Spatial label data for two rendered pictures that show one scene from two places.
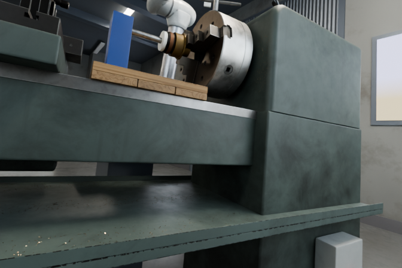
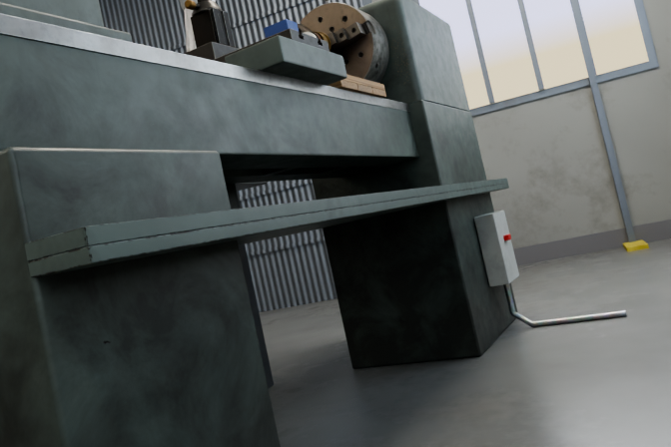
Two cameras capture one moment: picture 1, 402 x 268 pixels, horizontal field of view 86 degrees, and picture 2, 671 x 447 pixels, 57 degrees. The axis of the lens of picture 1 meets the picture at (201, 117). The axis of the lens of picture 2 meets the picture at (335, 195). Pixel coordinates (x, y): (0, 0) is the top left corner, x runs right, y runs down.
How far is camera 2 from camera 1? 1.49 m
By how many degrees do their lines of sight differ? 33
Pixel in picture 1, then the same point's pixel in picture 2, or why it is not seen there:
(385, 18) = not seen: outside the picture
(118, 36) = not seen: hidden behind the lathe
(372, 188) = not seen: hidden behind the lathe
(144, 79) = (359, 83)
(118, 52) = not seen: hidden behind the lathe
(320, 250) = (480, 225)
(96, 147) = (354, 144)
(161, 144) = (376, 140)
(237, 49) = (380, 44)
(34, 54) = (340, 72)
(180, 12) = not seen: outside the picture
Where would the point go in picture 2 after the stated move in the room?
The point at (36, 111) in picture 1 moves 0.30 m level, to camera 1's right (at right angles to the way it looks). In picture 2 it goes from (329, 118) to (418, 109)
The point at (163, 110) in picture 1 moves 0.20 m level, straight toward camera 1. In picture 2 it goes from (368, 110) to (421, 88)
